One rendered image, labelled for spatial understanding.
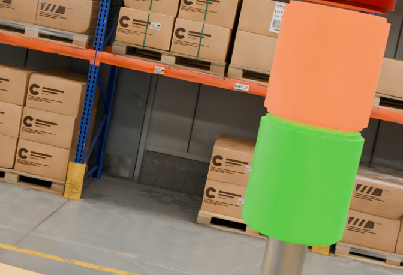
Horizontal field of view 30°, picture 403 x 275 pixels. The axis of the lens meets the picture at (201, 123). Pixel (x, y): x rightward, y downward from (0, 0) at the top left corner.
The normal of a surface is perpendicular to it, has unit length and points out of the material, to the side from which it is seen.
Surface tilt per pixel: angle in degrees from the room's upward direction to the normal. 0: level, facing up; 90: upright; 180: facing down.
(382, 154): 90
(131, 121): 90
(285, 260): 90
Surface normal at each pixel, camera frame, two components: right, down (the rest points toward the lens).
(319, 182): 0.18, 0.18
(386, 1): 0.64, 0.24
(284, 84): -0.75, -0.04
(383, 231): -0.11, 0.13
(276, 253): -0.45, 0.05
